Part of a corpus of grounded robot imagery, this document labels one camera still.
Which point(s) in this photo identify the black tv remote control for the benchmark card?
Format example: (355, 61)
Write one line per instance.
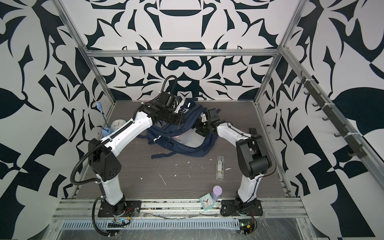
(253, 131)

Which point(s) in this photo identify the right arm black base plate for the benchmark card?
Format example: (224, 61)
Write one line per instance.
(237, 208)

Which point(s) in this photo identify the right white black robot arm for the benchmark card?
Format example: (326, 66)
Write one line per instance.
(252, 154)

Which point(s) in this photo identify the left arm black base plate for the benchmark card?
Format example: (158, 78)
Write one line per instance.
(126, 209)

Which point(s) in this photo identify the light blue round wall clock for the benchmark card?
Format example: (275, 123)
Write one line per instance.
(116, 124)

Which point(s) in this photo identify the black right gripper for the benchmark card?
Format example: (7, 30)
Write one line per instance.
(197, 127)

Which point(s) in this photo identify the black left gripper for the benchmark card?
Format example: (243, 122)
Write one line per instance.
(178, 121)

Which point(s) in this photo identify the right circuit board green light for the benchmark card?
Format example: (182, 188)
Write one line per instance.
(249, 227)

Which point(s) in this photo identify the purple lidded small bottle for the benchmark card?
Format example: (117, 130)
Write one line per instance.
(216, 192)

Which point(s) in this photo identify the clear plastic ruler case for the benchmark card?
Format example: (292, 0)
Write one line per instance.
(220, 168)

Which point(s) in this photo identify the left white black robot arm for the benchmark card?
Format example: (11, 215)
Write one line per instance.
(102, 154)

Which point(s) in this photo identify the white perforated cable tray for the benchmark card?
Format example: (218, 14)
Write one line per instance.
(185, 224)

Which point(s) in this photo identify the left small circuit board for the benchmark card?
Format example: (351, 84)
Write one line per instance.
(119, 223)

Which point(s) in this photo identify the small green alarm clock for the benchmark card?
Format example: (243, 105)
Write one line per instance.
(207, 202)

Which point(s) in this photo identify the navy blue student backpack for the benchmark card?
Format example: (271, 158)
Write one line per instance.
(181, 139)

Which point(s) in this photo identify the wall mounted hook rail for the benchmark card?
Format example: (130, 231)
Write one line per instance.
(334, 115)

